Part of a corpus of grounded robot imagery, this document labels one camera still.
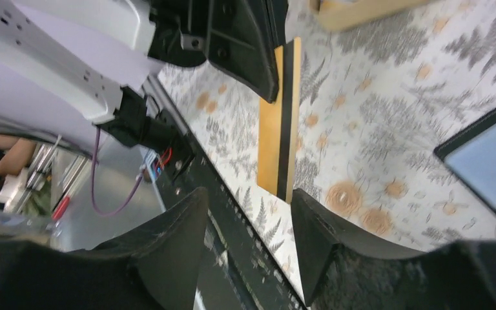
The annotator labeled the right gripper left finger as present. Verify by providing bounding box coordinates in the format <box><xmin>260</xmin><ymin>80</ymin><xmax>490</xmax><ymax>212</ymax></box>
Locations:
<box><xmin>0</xmin><ymin>187</ymin><xmax>209</xmax><ymax>309</ymax></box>

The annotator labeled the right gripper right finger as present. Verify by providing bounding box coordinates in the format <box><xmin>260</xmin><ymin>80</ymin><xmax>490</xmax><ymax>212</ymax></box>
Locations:
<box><xmin>291</xmin><ymin>189</ymin><xmax>496</xmax><ymax>309</ymax></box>

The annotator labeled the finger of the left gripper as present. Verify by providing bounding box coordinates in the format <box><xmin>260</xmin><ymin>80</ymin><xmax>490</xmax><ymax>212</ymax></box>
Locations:
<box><xmin>207</xmin><ymin>1</ymin><xmax>279</xmax><ymax>102</ymax></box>

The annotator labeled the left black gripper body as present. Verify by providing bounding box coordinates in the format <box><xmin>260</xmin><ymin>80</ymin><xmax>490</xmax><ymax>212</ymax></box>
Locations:
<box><xmin>147</xmin><ymin>1</ymin><xmax>289</xmax><ymax>67</ymax></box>

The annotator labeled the black card holder wallet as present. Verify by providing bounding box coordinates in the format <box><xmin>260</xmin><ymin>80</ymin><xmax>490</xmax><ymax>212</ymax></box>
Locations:
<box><xmin>433</xmin><ymin>108</ymin><xmax>496</xmax><ymax>214</ymax></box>

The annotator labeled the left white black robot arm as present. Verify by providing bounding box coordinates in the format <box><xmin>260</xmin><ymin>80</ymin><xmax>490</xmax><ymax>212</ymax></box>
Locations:
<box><xmin>0</xmin><ymin>1</ymin><xmax>289</xmax><ymax>176</ymax></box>

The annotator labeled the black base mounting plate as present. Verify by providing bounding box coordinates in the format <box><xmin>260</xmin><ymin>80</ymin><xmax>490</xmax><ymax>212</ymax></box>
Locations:
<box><xmin>162</xmin><ymin>111</ymin><xmax>309</xmax><ymax>310</ymax></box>

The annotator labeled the beige oval tray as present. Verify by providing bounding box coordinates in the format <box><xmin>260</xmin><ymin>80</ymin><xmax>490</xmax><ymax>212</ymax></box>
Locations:
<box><xmin>307</xmin><ymin>0</ymin><xmax>429</xmax><ymax>32</ymax></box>

